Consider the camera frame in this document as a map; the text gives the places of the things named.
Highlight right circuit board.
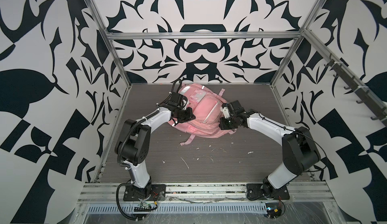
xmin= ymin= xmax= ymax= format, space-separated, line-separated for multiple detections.
xmin=264 ymin=202 xmax=286 ymax=219

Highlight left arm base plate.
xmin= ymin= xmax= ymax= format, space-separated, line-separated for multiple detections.
xmin=123 ymin=184 xmax=166 ymax=201

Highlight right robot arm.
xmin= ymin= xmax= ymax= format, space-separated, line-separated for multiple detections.
xmin=219 ymin=100 xmax=321 ymax=200

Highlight wall hook rail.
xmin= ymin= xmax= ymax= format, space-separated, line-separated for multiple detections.
xmin=325 ymin=53 xmax=387 ymax=127

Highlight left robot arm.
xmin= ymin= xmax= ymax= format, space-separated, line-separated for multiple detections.
xmin=114 ymin=92 xmax=196 ymax=190

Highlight left circuit board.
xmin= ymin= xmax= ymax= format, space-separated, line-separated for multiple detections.
xmin=133 ymin=202 xmax=158 ymax=212

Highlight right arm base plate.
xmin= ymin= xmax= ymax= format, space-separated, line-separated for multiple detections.
xmin=246 ymin=183 xmax=290 ymax=201

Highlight circuit board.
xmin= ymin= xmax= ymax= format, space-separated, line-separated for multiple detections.
xmin=264 ymin=202 xmax=286 ymax=219
xmin=133 ymin=202 xmax=158 ymax=212

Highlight left base black cable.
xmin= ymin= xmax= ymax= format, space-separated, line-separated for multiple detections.
xmin=116 ymin=183 xmax=146 ymax=222

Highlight aluminium frame rail front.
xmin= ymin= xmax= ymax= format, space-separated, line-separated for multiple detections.
xmin=76 ymin=181 xmax=335 ymax=204

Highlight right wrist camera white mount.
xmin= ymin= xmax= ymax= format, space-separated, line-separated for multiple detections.
xmin=221 ymin=103 xmax=230 ymax=119

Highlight pink student backpack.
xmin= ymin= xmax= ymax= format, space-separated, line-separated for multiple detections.
xmin=168 ymin=83 xmax=236 ymax=146

